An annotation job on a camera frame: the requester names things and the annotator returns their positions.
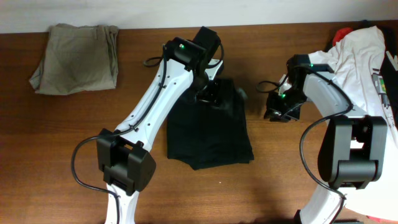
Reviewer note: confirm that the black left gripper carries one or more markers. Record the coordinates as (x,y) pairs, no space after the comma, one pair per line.
(210,94)

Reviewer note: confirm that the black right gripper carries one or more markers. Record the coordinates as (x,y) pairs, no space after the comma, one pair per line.
(282,111)

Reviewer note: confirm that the black shorts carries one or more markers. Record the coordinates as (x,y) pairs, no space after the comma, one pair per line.
(205,135)

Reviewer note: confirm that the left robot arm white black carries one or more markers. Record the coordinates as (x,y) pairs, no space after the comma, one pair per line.
(124,154)

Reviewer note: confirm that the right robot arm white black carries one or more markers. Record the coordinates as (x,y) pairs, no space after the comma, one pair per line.
(352,151)

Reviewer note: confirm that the white t-shirt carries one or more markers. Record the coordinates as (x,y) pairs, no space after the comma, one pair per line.
(354,59)

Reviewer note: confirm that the red garment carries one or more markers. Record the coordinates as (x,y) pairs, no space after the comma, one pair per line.
(340,34)

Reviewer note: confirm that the folded khaki shorts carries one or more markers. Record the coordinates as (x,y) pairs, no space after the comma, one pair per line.
(77,59)

